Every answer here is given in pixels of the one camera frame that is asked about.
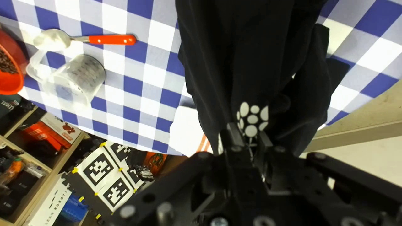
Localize blue white checkered tablecloth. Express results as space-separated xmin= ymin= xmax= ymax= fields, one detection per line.
xmin=0 ymin=0 xmax=402 ymax=157

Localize spoon with orange handle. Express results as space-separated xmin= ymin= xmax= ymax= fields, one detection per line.
xmin=33 ymin=28 xmax=138 ymax=52

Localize wooden storage shelf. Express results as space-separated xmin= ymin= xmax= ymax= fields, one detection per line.
xmin=0 ymin=95 xmax=91 ymax=226

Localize clear plastic measuring cup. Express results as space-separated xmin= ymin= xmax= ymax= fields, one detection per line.
xmin=25 ymin=52 xmax=108 ymax=107

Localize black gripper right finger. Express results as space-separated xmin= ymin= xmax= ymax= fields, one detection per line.
xmin=258 ymin=132 xmax=275 ymax=155

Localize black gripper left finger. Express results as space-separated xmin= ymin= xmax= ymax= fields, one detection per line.
xmin=225 ymin=122 xmax=248 ymax=156

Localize black cloth with white logo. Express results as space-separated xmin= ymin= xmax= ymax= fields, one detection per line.
xmin=175 ymin=0 xmax=349 ymax=159

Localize black white fiducial marker board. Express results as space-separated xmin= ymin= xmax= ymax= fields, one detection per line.
xmin=62 ymin=141 xmax=148 ymax=215

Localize red bowl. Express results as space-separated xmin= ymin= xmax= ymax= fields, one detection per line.
xmin=0 ymin=24 xmax=30 ymax=97

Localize orange black bag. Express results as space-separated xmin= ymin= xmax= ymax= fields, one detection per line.
xmin=143 ymin=151 xmax=168 ymax=179

